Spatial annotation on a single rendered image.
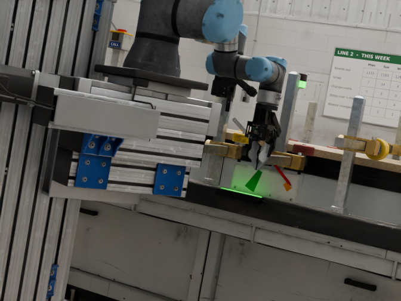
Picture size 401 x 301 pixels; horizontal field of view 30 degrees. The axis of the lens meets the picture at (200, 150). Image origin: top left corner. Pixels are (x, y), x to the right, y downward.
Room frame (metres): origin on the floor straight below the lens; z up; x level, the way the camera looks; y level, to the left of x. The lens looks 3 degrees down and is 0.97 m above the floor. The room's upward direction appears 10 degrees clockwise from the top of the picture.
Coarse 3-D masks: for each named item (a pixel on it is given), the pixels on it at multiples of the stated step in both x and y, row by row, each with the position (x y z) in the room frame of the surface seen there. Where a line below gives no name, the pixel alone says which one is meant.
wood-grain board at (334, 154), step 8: (232, 136) 2.97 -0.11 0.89; (288, 144) 2.86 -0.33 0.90; (320, 152) 2.80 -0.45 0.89; (328, 152) 2.79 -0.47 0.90; (336, 152) 2.83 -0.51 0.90; (336, 160) 2.78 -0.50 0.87; (360, 160) 2.74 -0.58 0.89; (368, 160) 2.72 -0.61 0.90; (376, 160) 2.73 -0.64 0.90; (384, 160) 2.97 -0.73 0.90; (392, 160) 3.24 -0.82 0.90; (384, 168) 2.70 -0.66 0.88; (392, 168) 2.68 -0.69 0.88; (400, 168) 2.67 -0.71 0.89
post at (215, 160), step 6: (222, 120) 2.79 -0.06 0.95; (222, 126) 2.79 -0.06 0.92; (222, 132) 2.78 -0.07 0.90; (216, 138) 2.79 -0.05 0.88; (222, 138) 2.79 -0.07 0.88; (210, 156) 2.80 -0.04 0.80; (216, 156) 2.79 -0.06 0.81; (210, 162) 2.80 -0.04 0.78; (216, 162) 2.79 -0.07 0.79; (210, 168) 2.79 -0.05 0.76; (216, 168) 2.79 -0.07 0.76; (210, 174) 2.79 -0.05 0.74; (216, 174) 2.79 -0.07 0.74
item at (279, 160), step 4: (272, 156) 2.48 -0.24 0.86; (276, 156) 2.51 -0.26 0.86; (280, 156) 2.55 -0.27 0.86; (284, 156) 2.58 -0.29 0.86; (288, 156) 2.65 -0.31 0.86; (268, 160) 2.45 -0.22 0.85; (272, 160) 2.48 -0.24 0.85; (276, 160) 2.52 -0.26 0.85; (280, 160) 2.56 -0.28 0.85; (284, 160) 2.59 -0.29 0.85; (288, 160) 2.62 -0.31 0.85; (264, 164) 2.43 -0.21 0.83; (268, 164) 2.46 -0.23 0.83; (272, 164) 2.49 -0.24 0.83; (276, 164) 2.53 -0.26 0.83; (280, 164) 2.56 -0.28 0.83; (284, 164) 2.59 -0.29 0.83; (288, 164) 2.63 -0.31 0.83; (304, 164) 2.78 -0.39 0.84
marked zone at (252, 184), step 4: (256, 172) 2.70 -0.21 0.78; (260, 172) 2.70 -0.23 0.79; (252, 176) 2.71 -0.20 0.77; (256, 176) 2.70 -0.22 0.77; (260, 176) 2.70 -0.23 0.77; (252, 180) 2.71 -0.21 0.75; (256, 180) 2.70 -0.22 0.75; (248, 184) 2.71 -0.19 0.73; (252, 184) 2.71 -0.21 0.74; (256, 184) 2.70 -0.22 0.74; (248, 188) 2.71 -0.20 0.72; (252, 188) 2.71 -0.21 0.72
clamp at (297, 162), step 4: (272, 152) 2.68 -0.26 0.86; (276, 152) 2.68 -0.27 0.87; (280, 152) 2.67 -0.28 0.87; (292, 156) 2.65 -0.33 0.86; (296, 156) 2.64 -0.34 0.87; (300, 156) 2.64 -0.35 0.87; (304, 156) 2.67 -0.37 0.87; (292, 160) 2.65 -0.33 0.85; (296, 160) 2.64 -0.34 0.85; (300, 160) 2.63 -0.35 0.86; (304, 160) 2.67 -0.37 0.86; (292, 164) 2.65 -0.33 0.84; (296, 164) 2.64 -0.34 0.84; (300, 164) 2.64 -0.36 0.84; (292, 168) 2.65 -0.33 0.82; (296, 168) 2.64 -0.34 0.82; (300, 168) 2.64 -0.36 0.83
